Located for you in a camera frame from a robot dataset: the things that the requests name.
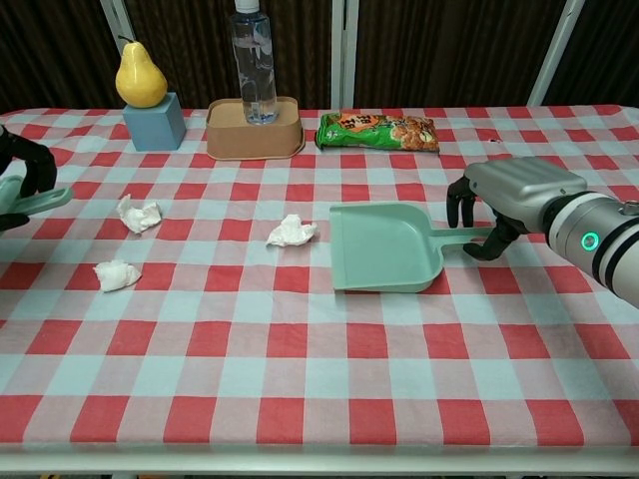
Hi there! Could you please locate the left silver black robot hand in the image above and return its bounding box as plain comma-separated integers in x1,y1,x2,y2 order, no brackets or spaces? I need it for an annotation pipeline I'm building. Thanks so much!
0,124,58,233

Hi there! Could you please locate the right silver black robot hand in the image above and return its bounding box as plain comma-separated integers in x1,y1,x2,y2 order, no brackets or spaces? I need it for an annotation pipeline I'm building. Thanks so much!
445,158,589,261

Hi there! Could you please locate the green hand brush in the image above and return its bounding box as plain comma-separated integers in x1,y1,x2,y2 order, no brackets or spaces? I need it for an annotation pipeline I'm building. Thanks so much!
0,175,74,217

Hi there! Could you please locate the white paper wad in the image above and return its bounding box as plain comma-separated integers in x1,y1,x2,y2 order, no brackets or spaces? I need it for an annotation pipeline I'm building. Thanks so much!
116,194,165,236
265,214,320,248
92,259,144,293

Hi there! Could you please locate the green plastic dustpan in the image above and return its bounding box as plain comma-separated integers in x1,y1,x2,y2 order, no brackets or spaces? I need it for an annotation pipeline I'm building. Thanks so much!
328,203,493,293

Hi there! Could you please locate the blue rectangular block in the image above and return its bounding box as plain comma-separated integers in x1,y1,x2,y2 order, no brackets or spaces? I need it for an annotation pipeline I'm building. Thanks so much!
122,91,188,153

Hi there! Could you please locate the yellow pear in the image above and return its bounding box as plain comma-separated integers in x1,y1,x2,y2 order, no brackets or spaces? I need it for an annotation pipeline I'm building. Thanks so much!
115,35,169,109

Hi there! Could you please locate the green snack bag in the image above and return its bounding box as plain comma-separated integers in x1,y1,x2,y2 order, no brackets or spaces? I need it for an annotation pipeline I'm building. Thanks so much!
316,111,440,154

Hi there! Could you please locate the brown shallow tray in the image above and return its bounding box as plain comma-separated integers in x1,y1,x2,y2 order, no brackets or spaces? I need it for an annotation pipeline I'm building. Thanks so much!
206,96,307,162

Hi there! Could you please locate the clear plastic water bottle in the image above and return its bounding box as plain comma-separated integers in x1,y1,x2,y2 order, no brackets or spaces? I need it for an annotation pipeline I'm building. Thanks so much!
230,0,280,127

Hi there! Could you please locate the red white checked tablecloth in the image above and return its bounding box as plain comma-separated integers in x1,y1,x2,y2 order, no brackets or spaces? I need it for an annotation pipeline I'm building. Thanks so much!
0,104,639,448

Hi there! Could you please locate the white partition post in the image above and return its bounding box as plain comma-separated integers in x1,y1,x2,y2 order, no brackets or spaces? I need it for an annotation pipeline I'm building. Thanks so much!
329,0,359,110
526,0,586,107
99,0,132,55

